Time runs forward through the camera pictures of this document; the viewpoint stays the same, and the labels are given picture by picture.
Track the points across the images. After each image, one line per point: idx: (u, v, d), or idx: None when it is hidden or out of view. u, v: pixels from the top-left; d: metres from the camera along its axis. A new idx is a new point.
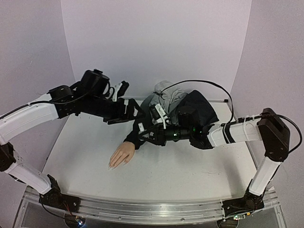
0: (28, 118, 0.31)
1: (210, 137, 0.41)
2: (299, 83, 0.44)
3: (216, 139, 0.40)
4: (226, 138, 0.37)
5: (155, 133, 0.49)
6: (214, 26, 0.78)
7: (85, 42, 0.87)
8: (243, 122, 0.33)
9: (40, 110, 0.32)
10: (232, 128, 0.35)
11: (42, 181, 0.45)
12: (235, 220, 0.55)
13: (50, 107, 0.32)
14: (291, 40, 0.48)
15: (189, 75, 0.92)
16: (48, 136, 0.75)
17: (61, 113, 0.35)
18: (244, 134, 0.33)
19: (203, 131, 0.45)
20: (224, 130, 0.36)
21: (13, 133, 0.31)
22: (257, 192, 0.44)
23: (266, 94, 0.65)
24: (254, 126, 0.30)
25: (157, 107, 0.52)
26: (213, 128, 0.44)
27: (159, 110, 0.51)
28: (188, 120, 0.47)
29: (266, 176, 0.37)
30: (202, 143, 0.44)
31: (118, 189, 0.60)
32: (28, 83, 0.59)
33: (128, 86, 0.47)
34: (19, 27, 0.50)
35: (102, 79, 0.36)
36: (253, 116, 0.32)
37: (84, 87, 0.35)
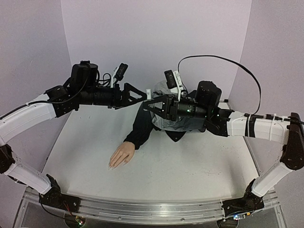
0: (26, 117, 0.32)
1: (230, 124, 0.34)
2: (300, 84, 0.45)
3: (236, 128, 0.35)
4: (247, 132, 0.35)
5: (167, 105, 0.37)
6: (214, 27, 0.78)
7: (85, 40, 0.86)
8: (271, 120, 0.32)
9: (38, 110, 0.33)
10: (258, 122, 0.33)
11: (43, 182, 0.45)
12: (234, 220, 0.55)
13: (48, 106, 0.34)
14: (291, 42, 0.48)
15: (189, 75, 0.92)
16: (48, 136, 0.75)
17: (59, 112, 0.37)
18: (267, 133, 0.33)
19: (221, 115, 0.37)
20: (248, 122, 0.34)
21: (12, 133, 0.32)
22: (259, 194, 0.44)
23: (265, 95, 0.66)
24: (282, 128, 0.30)
25: (175, 73, 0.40)
26: (233, 114, 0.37)
27: (177, 78, 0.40)
28: (209, 99, 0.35)
29: (273, 180, 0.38)
30: (218, 128, 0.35)
31: (118, 189, 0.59)
32: (28, 82, 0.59)
33: (126, 68, 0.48)
34: (19, 25, 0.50)
35: (90, 69, 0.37)
36: (283, 118, 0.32)
37: (76, 82, 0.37)
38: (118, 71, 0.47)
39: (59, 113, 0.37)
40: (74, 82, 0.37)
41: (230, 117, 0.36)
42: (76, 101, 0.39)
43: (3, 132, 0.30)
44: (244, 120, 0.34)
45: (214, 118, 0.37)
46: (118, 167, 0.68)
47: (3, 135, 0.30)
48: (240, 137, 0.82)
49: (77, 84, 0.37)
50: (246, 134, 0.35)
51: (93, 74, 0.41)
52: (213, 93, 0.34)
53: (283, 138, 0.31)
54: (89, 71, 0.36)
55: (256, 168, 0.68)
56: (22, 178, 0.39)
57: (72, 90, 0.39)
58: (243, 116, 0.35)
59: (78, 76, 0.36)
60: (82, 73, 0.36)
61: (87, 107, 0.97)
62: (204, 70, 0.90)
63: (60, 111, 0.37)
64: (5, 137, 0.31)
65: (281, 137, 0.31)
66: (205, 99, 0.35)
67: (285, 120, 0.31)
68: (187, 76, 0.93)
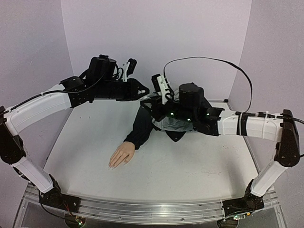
0: (41, 107, 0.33)
1: (221, 123, 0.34)
2: (299, 84, 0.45)
3: (227, 127, 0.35)
4: (238, 130, 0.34)
5: (153, 106, 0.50)
6: (214, 27, 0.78)
7: (85, 40, 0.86)
8: (264, 118, 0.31)
9: (53, 99, 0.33)
10: (250, 120, 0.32)
11: (47, 180, 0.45)
12: (235, 220, 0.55)
13: (64, 96, 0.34)
14: (291, 41, 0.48)
15: (189, 75, 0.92)
16: (48, 135, 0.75)
17: (74, 102, 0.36)
18: (260, 131, 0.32)
19: (210, 114, 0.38)
20: (239, 121, 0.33)
21: (27, 123, 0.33)
22: (259, 194, 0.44)
23: (265, 95, 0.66)
24: (275, 127, 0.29)
25: (160, 79, 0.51)
26: (224, 113, 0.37)
27: (161, 83, 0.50)
28: (193, 99, 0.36)
29: (271, 178, 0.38)
30: (208, 127, 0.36)
31: (118, 189, 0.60)
32: (28, 81, 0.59)
33: (135, 63, 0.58)
34: (18, 24, 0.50)
35: (109, 62, 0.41)
36: (276, 116, 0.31)
37: (94, 74, 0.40)
38: (128, 66, 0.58)
39: (75, 103, 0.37)
40: (92, 74, 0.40)
41: (221, 117, 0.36)
42: (91, 94, 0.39)
43: (17, 121, 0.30)
44: (235, 118, 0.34)
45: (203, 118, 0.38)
46: (118, 167, 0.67)
47: (17, 124, 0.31)
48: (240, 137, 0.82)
49: (94, 75, 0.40)
50: (238, 133, 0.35)
51: (112, 68, 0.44)
52: (194, 94, 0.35)
53: (276, 136, 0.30)
54: (107, 63, 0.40)
55: (256, 168, 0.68)
56: (27, 175, 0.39)
57: (89, 81, 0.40)
58: (234, 115, 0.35)
59: (96, 68, 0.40)
60: (101, 66, 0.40)
61: (87, 107, 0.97)
62: (203, 70, 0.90)
63: (75, 102, 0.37)
64: (19, 127, 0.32)
65: (274, 136, 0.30)
66: (189, 101, 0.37)
67: (277, 118, 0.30)
68: (187, 76, 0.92)
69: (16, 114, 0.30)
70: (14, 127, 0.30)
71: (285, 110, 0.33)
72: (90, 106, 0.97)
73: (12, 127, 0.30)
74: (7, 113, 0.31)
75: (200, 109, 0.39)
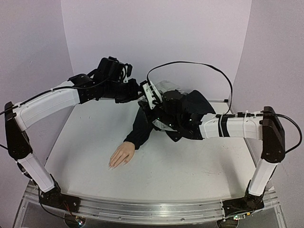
0: (51, 103, 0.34)
1: (202, 127, 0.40)
2: (299, 83, 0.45)
3: (209, 131, 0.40)
4: (221, 131, 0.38)
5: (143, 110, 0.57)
6: (215, 26, 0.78)
7: (85, 40, 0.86)
8: (243, 118, 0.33)
9: (63, 95, 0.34)
10: (229, 122, 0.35)
11: (49, 178, 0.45)
12: (234, 220, 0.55)
13: (73, 91, 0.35)
14: (291, 41, 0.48)
15: (189, 75, 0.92)
16: (48, 135, 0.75)
17: (83, 98, 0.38)
18: (241, 130, 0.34)
19: (194, 119, 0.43)
20: (220, 123, 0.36)
21: (35, 118, 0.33)
22: (257, 192, 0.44)
23: (265, 95, 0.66)
24: (254, 125, 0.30)
25: (145, 87, 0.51)
26: (205, 117, 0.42)
27: (147, 90, 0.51)
28: (175, 107, 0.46)
29: (264, 176, 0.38)
30: (191, 132, 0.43)
31: (118, 189, 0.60)
32: (28, 81, 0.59)
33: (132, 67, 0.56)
34: (18, 24, 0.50)
35: (118, 64, 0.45)
36: (255, 114, 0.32)
37: (103, 72, 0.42)
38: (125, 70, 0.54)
39: (83, 99, 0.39)
40: (101, 73, 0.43)
41: (202, 121, 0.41)
42: (99, 91, 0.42)
43: (26, 116, 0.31)
44: (215, 122, 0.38)
45: (187, 123, 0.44)
46: (118, 167, 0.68)
47: (26, 119, 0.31)
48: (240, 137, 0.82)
49: (103, 73, 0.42)
50: (221, 135, 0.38)
51: (119, 70, 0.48)
52: (177, 101, 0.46)
53: (257, 134, 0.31)
54: (116, 65, 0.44)
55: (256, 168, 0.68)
56: (31, 173, 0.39)
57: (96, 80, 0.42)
58: (215, 118, 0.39)
59: (105, 68, 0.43)
60: (109, 66, 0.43)
61: (87, 107, 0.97)
62: (204, 70, 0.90)
63: (83, 98, 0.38)
64: (28, 122, 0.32)
65: (255, 134, 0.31)
66: (173, 108, 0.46)
67: (257, 116, 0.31)
68: (187, 76, 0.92)
69: (26, 109, 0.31)
70: (23, 122, 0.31)
71: (267, 106, 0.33)
72: (90, 106, 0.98)
73: (21, 121, 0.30)
74: (17, 108, 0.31)
75: (184, 116, 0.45)
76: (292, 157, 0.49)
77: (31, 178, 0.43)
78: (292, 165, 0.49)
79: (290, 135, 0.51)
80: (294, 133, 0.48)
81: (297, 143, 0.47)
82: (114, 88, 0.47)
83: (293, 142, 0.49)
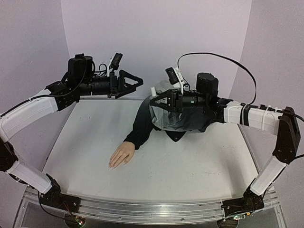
0: (29, 112, 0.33)
1: (226, 110, 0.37)
2: (299, 84, 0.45)
3: (232, 116, 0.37)
4: (241, 119, 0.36)
5: (171, 99, 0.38)
6: (215, 26, 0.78)
7: (85, 40, 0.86)
8: (264, 110, 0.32)
9: (41, 104, 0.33)
10: (251, 111, 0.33)
11: (43, 179, 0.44)
12: (234, 220, 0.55)
13: (51, 99, 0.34)
14: (291, 41, 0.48)
15: (190, 75, 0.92)
16: (48, 135, 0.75)
17: (61, 105, 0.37)
18: (260, 122, 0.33)
19: (220, 103, 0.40)
20: (242, 110, 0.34)
21: (16, 128, 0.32)
22: (257, 192, 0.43)
23: (265, 94, 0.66)
24: (273, 118, 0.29)
25: (176, 70, 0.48)
26: (231, 102, 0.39)
27: (178, 74, 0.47)
28: (207, 89, 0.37)
29: (268, 178, 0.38)
30: (215, 113, 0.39)
31: (118, 189, 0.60)
32: (28, 81, 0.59)
33: (121, 56, 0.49)
34: (18, 25, 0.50)
35: (86, 61, 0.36)
36: (277, 109, 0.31)
37: (73, 76, 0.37)
38: (113, 60, 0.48)
39: (62, 106, 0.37)
40: (71, 75, 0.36)
41: (227, 105, 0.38)
42: (76, 94, 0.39)
43: (7, 127, 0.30)
44: (239, 108, 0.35)
45: (213, 105, 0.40)
46: (118, 166, 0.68)
47: (8, 130, 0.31)
48: (240, 137, 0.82)
49: (74, 77, 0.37)
50: (241, 123, 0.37)
51: (90, 66, 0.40)
52: (210, 82, 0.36)
53: (274, 128, 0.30)
54: (84, 62, 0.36)
55: (257, 168, 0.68)
56: (25, 179, 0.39)
57: (71, 83, 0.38)
58: (239, 105, 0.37)
59: (74, 69, 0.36)
60: (79, 66, 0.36)
61: (87, 107, 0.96)
62: (204, 70, 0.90)
63: (62, 104, 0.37)
64: (10, 133, 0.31)
65: (272, 128, 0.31)
66: (204, 88, 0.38)
67: (277, 112, 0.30)
68: (187, 75, 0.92)
69: (6, 119, 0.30)
70: (5, 132, 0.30)
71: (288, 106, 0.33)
72: (91, 105, 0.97)
73: (3, 132, 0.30)
74: None
75: (213, 97, 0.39)
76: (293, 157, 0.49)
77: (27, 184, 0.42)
78: (293, 164, 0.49)
79: None
80: None
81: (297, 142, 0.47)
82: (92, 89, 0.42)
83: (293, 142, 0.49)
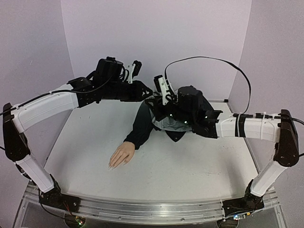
0: (48, 105, 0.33)
1: (218, 126, 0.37)
2: (299, 84, 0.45)
3: (226, 129, 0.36)
4: (237, 131, 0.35)
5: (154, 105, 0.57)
6: (215, 26, 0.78)
7: (85, 40, 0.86)
8: (261, 119, 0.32)
9: (62, 99, 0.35)
10: (247, 122, 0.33)
11: (47, 178, 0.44)
12: (234, 220, 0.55)
13: (72, 95, 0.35)
14: (290, 42, 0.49)
15: (190, 74, 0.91)
16: (48, 135, 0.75)
17: (81, 102, 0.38)
18: (257, 132, 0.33)
19: (208, 118, 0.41)
20: (238, 122, 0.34)
21: (33, 121, 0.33)
22: (259, 193, 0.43)
23: (265, 95, 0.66)
24: (273, 127, 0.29)
25: (161, 80, 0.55)
26: (222, 116, 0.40)
27: (162, 85, 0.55)
28: (191, 103, 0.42)
29: (270, 179, 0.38)
30: (206, 129, 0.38)
31: (117, 190, 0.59)
32: (29, 83, 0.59)
33: (140, 65, 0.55)
34: (18, 26, 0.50)
35: (116, 65, 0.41)
36: (274, 116, 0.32)
37: (101, 75, 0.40)
38: (134, 69, 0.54)
39: (82, 103, 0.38)
40: (100, 76, 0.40)
41: (219, 120, 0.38)
42: (99, 94, 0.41)
43: (25, 118, 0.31)
44: (233, 120, 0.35)
45: (202, 121, 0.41)
46: (118, 167, 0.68)
47: (24, 122, 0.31)
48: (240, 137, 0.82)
49: (101, 77, 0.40)
50: (236, 135, 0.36)
51: (119, 70, 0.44)
52: (193, 97, 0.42)
53: (274, 137, 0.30)
54: (115, 65, 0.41)
55: (257, 168, 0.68)
56: (31, 175, 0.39)
57: (96, 82, 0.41)
58: (232, 117, 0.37)
59: (104, 71, 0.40)
60: (108, 67, 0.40)
61: (86, 107, 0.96)
62: (204, 69, 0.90)
63: (83, 102, 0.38)
64: (26, 125, 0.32)
65: (272, 136, 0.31)
66: (189, 103, 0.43)
67: (275, 119, 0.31)
68: (187, 75, 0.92)
69: (24, 110, 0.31)
70: (22, 124, 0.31)
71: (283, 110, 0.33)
72: (90, 105, 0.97)
73: (19, 123, 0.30)
74: (15, 110, 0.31)
75: (200, 114, 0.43)
76: None
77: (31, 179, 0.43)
78: (292, 164, 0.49)
79: None
80: None
81: None
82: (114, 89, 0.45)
83: None
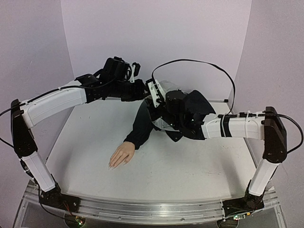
0: (57, 101, 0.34)
1: (204, 127, 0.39)
2: (299, 84, 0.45)
3: (212, 130, 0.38)
4: (223, 131, 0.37)
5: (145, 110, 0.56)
6: (215, 27, 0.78)
7: (85, 40, 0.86)
8: (245, 118, 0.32)
9: (71, 95, 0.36)
10: (232, 122, 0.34)
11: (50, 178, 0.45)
12: (234, 220, 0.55)
13: (80, 91, 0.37)
14: (290, 42, 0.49)
15: (190, 75, 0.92)
16: (49, 135, 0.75)
17: (90, 98, 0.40)
18: (243, 130, 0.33)
19: (195, 119, 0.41)
20: (222, 123, 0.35)
21: (41, 117, 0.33)
22: (257, 193, 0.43)
23: (264, 95, 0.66)
24: (257, 125, 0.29)
25: (150, 84, 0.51)
26: (207, 118, 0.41)
27: (151, 90, 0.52)
28: (178, 107, 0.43)
29: (265, 177, 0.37)
30: (193, 132, 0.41)
31: (117, 190, 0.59)
32: (29, 83, 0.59)
33: (139, 66, 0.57)
34: (18, 26, 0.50)
35: (123, 64, 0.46)
36: (258, 114, 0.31)
37: (109, 73, 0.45)
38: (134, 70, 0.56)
39: (90, 99, 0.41)
40: (107, 73, 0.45)
41: (204, 121, 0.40)
42: (105, 90, 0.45)
43: (33, 114, 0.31)
44: (218, 121, 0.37)
45: (189, 123, 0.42)
46: (118, 167, 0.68)
47: (33, 117, 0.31)
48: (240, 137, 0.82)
49: (109, 74, 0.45)
50: (223, 135, 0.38)
51: (125, 70, 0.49)
52: (180, 100, 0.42)
53: (259, 134, 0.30)
54: (121, 65, 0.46)
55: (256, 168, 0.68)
56: (33, 172, 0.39)
57: (103, 80, 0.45)
58: (217, 118, 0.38)
59: (111, 69, 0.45)
60: (116, 67, 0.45)
61: (87, 107, 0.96)
62: (204, 69, 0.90)
63: (90, 98, 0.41)
64: (34, 120, 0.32)
65: (258, 133, 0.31)
66: (176, 107, 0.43)
67: (259, 117, 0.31)
68: (187, 76, 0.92)
69: (34, 105, 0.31)
70: (30, 119, 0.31)
71: (269, 107, 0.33)
72: (91, 105, 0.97)
73: (28, 118, 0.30)
74: (23, 105, 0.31)
75: (187, 116, 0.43)
76: (293, 157, 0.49)
77: (33, 177, 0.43)
78: (292, 164, 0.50)
79: (290, 135, 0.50)
80: (294, 134, 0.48)
81: (295, 141, 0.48)
82: (119, 87, 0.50)
83: (293, 142, 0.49)
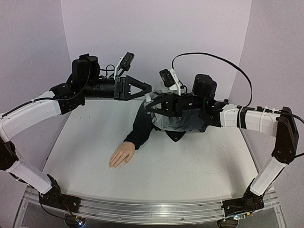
0: (32, 114, 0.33)
1: (222, 115, 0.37)
2: (298, 84, 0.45)
3: (229, 119, 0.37)
4: (238, 122, 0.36)
5: (170, 103, 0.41)
6: (215, 27, 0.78)
7: (84, 40, 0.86)
8: (261, 113, 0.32)
9: (43, 107, 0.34)
10: (248, 114, 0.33)
11: (44, 180, 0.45)
12: (235, 220, 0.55)
13: (53, 103, 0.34)
14: (290, 42, 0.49)
15: (189, 75, 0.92)
16: (48, 135, 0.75)
17: (64, 109, 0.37)
18: (257, 125, 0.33)
19: (215, 106, 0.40)
20: (239, 114, 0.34)
21: (17, 129, 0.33)
22: (257, 192, 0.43)
23: (264, 95, 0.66)
24: (271, 120, 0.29)
25: (172, 71, 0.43)
26: (226, 106, 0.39)
27: (175, 76, 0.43)
28: (204, 91, 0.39)
29: (268, 177, 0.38)
30: (212, 118, 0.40)
31: (118, 190, 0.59)
32: (29, 83, 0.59)
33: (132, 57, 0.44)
34: (18, 27, 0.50)
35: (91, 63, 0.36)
36: (274, 110, 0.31)
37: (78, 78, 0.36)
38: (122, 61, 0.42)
39: (65, 110, 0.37)
40: (77, 79, 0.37)
41: (224, 109, 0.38)
42: (81, 98, 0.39)
43: (7, 128, 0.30)
44: (235, 111, 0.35)
45: (209, 109, 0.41)
46: (118, 166, 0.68)
47: (8, 131, 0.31)
48: (240, 136, 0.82)
49: (79, 80, 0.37)
50: (238, 125, 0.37)
51: (96, 67, 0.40)
52: (207, 86, 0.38)
53: (272, 130, 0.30)
54: (89, 64, 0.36)
55: (256, 168, 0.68)
56: (25, 179, 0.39)
57: (76, 87, 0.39)
58: (235, 108, 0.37)
59: (79, 72, 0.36)
60: (83, 68, 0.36)
61: (86, 107, 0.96)
62: (204, 69, 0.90)
63: (66, 108, 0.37)
64: (10, 134, 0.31)
65: (270, 129, 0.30)
66: (202, 91, 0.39)
67: (275, 113, 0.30)
68: (187, 76, 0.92)
69: (8, 120, 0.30)
70: (5, 133, 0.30)
71: (286, 106, 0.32)
72: (91, 106, 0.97)
73: (4, 132, 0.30)
74: None
75: (210, 100, 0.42)
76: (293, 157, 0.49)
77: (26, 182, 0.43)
78: (292, 164, 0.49)
79: None
80: None
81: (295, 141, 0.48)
82: (96, 90, 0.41)
83: None
